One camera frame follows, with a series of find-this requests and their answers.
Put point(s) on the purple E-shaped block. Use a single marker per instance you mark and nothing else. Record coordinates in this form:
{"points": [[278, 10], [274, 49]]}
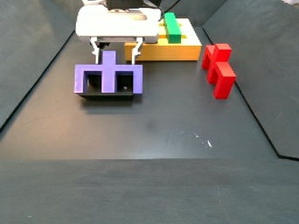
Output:
{"points": [[109, 68]]}

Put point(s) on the red E-shaped block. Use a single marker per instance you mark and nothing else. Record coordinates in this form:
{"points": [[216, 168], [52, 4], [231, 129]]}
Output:
{"points": [[220, 74]]}

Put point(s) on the black L-shaped fixture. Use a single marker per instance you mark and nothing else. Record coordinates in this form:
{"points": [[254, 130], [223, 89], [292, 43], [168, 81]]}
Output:
{"points": [[96, 86]]}

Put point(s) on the green bar block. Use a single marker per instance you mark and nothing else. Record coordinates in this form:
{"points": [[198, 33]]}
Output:
{"points": [[172, 28]]}

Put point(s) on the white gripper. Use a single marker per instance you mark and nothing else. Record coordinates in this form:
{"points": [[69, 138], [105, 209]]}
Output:
{"points": [[104, 25]]}

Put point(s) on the yellow slotted board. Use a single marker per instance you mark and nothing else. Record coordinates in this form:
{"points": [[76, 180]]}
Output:
{"points": [[162, 51]]}

